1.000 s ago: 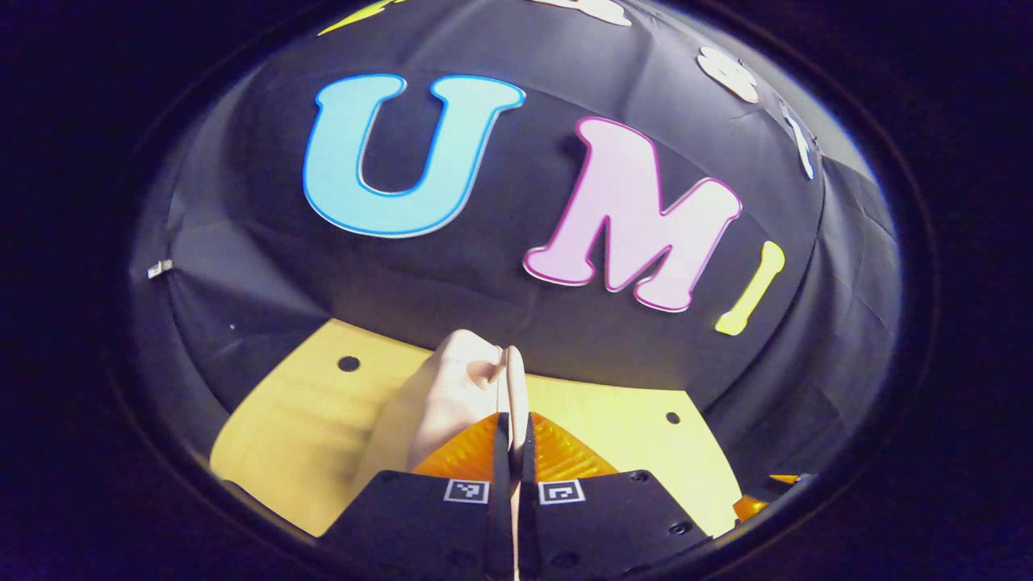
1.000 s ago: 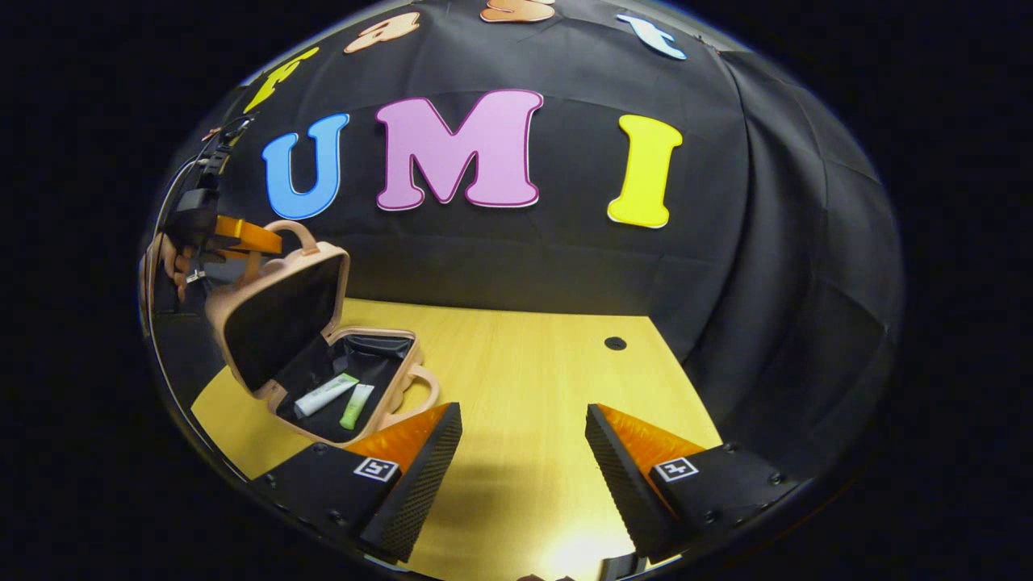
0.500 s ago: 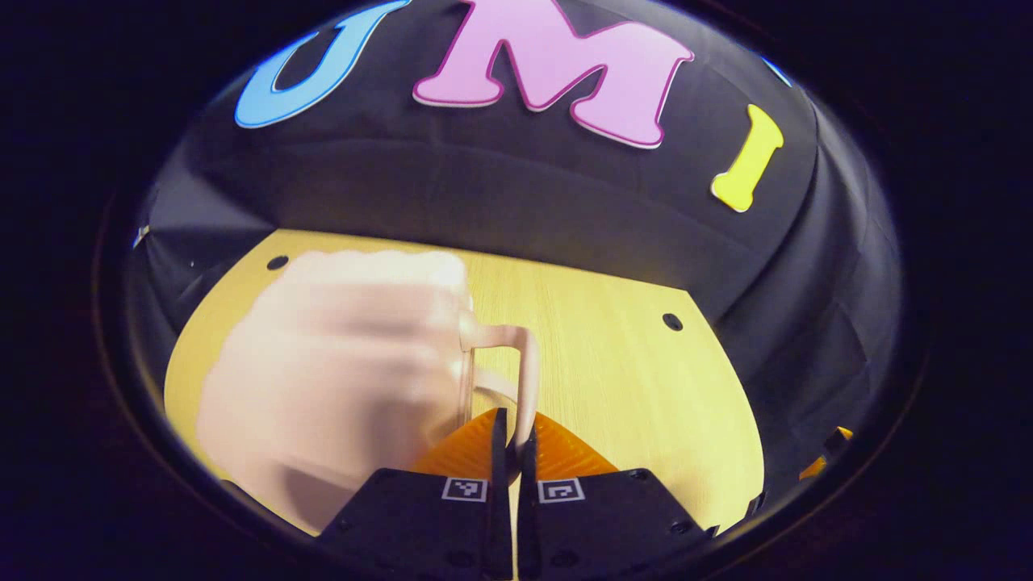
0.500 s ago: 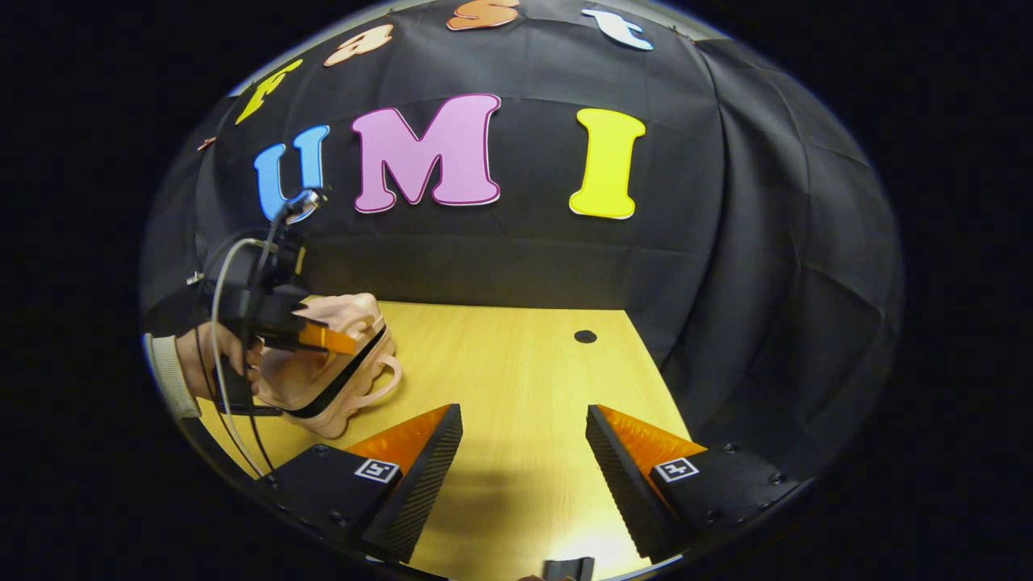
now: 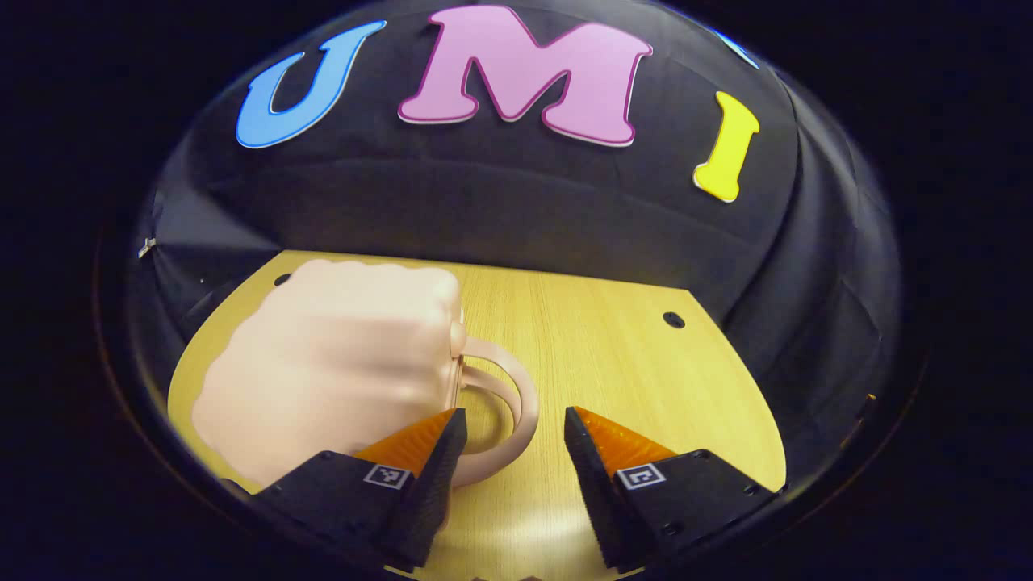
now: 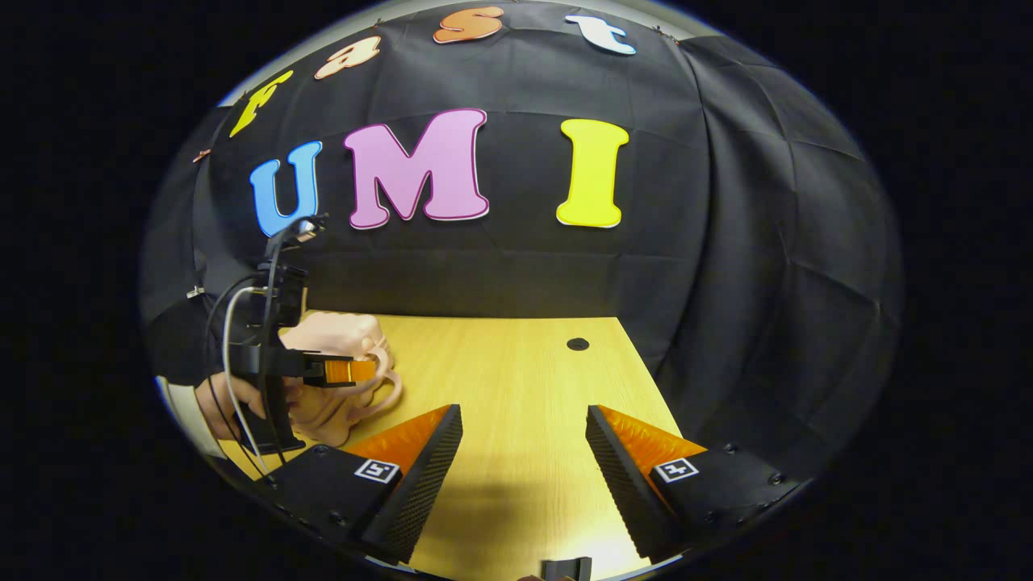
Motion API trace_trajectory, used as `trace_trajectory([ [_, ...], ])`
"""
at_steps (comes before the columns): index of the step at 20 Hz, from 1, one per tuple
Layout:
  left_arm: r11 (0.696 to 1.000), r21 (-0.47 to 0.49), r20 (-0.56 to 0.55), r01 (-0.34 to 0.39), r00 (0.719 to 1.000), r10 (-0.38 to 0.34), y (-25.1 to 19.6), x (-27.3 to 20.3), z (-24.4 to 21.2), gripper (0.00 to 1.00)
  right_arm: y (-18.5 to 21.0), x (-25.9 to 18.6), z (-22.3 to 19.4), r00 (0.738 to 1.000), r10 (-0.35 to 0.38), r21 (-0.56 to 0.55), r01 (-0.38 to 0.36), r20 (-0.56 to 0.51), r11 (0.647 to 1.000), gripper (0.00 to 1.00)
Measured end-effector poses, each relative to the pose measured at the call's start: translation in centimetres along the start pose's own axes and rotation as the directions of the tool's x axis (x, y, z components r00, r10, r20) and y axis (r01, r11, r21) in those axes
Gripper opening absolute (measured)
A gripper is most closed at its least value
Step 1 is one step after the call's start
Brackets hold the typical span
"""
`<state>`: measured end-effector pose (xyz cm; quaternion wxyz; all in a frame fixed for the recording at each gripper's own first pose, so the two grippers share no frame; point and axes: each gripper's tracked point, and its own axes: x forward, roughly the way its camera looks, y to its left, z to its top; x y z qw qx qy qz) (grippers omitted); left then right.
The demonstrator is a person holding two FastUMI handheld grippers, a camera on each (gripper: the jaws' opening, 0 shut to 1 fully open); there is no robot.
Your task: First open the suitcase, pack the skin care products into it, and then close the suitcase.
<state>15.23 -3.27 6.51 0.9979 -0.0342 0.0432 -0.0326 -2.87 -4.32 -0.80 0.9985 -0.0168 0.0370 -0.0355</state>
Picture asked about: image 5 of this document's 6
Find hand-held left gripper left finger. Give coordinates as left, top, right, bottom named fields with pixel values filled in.
left=222, top=408, right=469, bottom=572

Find pink suitcase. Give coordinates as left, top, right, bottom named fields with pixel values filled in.
left=191, top=258, right=540, bottom=495

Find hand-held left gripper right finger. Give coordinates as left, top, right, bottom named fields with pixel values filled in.
left=563, top=406, right=780, bottom=572

